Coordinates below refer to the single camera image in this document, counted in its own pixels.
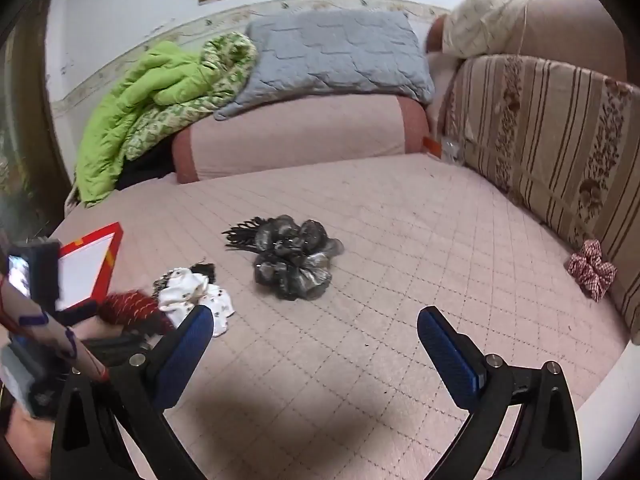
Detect red dotted scrunchie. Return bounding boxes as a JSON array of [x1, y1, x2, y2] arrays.
[[96, 290, 174, 335]]

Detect white spotted scrunchie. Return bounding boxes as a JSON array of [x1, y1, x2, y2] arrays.
[[153, 266, 235, 338]]

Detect red shallow tray box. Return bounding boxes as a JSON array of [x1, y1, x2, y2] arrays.
[[55, 222, 124, 312]]

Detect black claw hair clip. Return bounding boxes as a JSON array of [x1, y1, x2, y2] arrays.
[[222, 217, 268, 252]]

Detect grey black organza scrunchie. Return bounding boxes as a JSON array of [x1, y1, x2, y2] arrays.
[[254, 216, 345, 301]]

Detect person left hand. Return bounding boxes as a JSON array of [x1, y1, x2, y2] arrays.
[[6, 404, 54, 479]]

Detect patterned sleeve with blue marks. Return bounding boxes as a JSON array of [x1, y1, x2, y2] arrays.
[[1, 275, 108, 382]]

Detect phone mounted on gripper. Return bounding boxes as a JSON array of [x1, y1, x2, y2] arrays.
[[8, 240, 61, 314]]

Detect pink quilted mattress cover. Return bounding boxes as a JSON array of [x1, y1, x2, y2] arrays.
[[55, 155, 628, 479]]

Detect red white checked scrunchie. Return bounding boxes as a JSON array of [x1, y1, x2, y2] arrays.
[[564, 240, 617, 302]]

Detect wooden glass door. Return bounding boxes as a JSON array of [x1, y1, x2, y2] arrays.
[[1, 0, 70, 252]]

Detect plastic bottle orange label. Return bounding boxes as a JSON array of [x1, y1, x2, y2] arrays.
[[423, 136, 463, 165]]

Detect pink bolster cushion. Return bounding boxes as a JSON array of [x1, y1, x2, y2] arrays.
[[171, 94, 430, 183]]

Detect striped floral sofa cushion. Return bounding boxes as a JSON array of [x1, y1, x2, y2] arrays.
[[444, 54, 639, 341]]

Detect green quilted blanket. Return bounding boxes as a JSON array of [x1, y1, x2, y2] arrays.
[[74, 32, 258, 206]]

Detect grey quilted pillow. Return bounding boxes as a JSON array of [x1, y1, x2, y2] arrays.
[[214, 10, 435, 120]]

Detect white patterned cloth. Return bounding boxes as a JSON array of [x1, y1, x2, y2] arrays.
[[442, 0, 532, 58]]

